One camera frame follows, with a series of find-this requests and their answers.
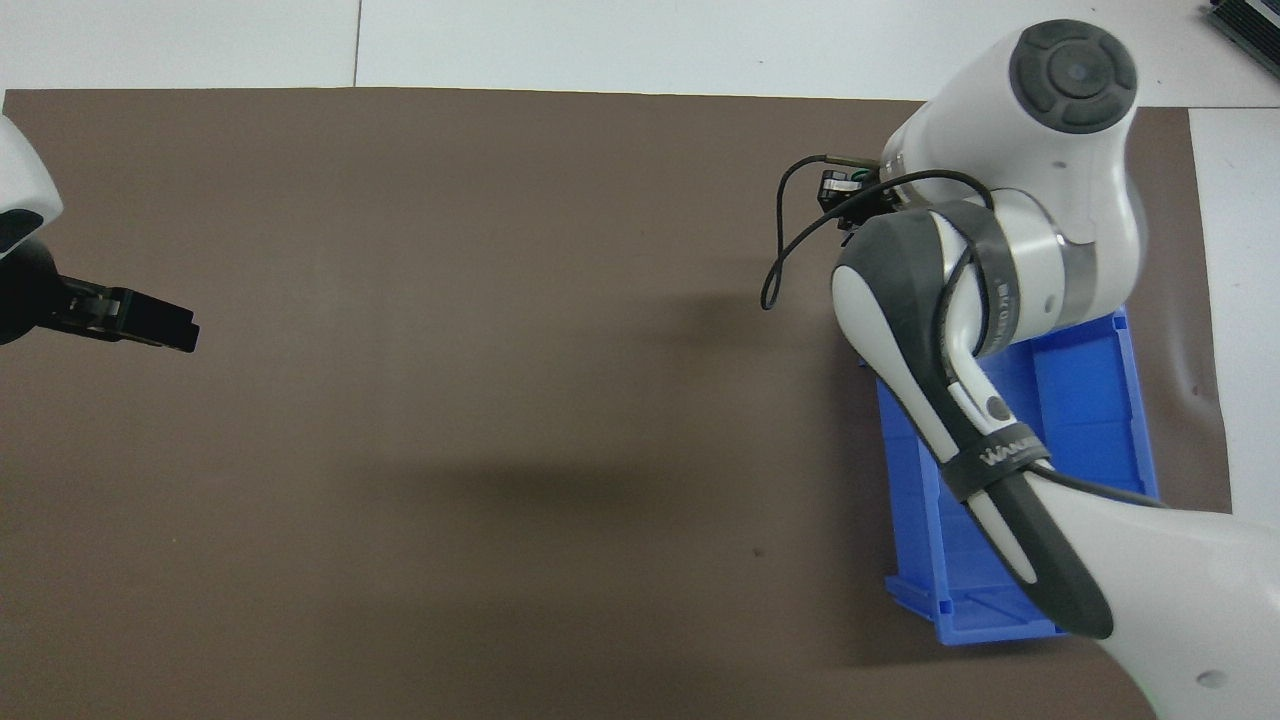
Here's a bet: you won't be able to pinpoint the dark ribbed device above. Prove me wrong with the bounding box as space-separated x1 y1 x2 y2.
1205 0 1280 73

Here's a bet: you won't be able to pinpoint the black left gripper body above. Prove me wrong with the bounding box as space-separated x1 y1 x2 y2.
0 238 73 348

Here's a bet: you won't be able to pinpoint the brown table mat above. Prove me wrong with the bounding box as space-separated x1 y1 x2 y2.
0 88 1259 720

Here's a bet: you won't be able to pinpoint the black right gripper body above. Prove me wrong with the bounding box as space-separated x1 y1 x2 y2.
843 184 907 234

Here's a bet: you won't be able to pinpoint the blue plastic storage bin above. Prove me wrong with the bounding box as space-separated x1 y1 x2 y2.
858 305 1161 647

